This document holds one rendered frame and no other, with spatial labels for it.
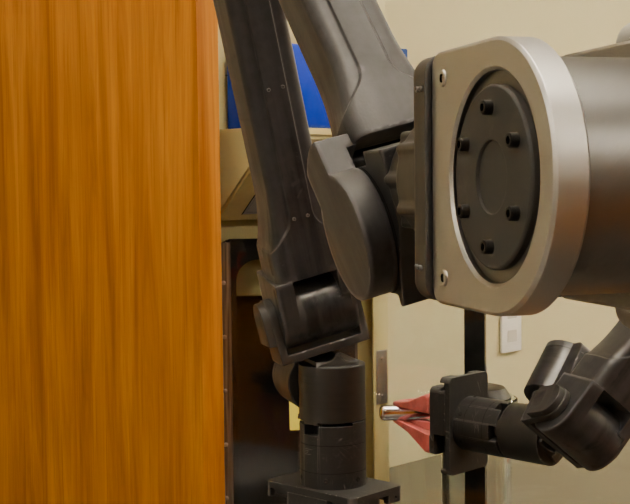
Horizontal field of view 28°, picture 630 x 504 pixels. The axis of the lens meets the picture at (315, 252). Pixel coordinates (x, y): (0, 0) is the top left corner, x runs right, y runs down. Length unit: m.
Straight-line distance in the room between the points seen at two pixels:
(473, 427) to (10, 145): 0.65
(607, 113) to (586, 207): 0.04
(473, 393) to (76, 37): 0.59
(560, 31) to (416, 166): 2.16
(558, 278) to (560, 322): 2.26
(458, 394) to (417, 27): 1.18
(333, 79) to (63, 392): 0.80
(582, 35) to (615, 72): 2.31
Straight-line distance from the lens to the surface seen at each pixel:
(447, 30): 2.45
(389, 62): 0.77
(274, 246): 1.02
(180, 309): 1.31
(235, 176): 1.35
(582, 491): 2.15
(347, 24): 0.78
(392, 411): 1.38
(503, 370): 2.61
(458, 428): 1.31
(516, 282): 0.52
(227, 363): 1.40
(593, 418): 1.20
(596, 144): 0.51
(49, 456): 1.53
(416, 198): 0.62
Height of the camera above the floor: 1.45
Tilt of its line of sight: 3 degrees down
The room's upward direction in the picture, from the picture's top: 1 degrees counter-clockwise
